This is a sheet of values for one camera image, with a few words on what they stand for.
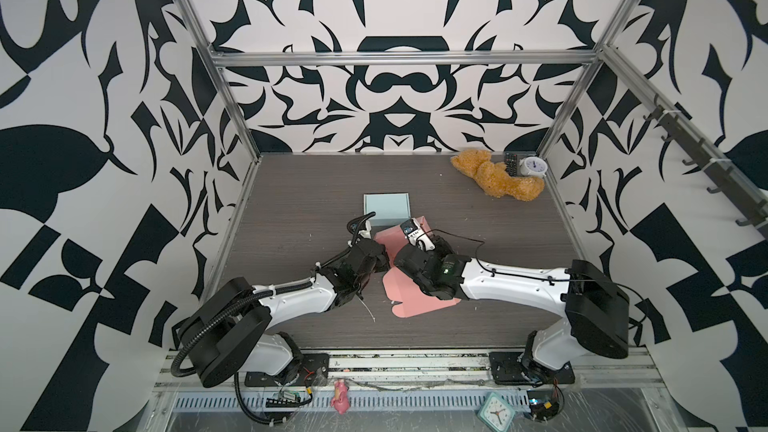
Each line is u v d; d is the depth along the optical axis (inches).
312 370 29.0
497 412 26.5
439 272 23.7
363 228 30.6
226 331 16.7
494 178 40.1
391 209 38.6
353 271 25.7
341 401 26.5
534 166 44.9
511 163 46.2
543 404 27.9
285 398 27.5
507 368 29.2
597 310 16.9
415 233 28.1
